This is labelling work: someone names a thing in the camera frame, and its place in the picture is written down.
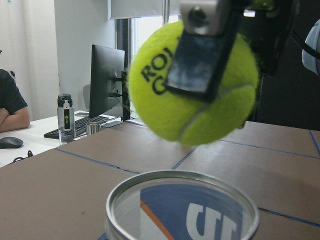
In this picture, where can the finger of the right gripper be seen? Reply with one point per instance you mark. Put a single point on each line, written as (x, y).
(204, 47)
(268, 30)

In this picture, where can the tennis ball with black lettering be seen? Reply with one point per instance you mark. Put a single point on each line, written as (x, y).
(175, 104)

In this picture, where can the black computer monitor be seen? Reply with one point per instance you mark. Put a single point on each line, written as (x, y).
(107, 66)

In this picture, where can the small steel cup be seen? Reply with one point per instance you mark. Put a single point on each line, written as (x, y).
(92, 128)

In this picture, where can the clear water bottle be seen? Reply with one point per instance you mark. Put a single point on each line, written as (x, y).
(66, 119)

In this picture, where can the black keyboard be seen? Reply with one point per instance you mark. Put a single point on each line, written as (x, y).
(80, 126)

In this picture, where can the seated person in black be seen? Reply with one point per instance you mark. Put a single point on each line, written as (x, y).
(14, 112)

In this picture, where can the black computer mouse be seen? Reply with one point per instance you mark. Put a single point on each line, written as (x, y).
(11, 143)

